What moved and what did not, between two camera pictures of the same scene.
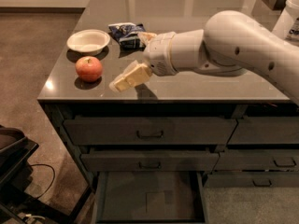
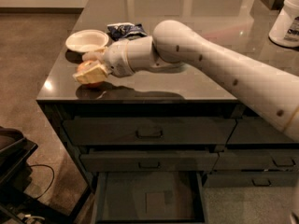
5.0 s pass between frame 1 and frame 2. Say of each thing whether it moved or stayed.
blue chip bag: stayed
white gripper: moved
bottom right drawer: stayed
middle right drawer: stayed
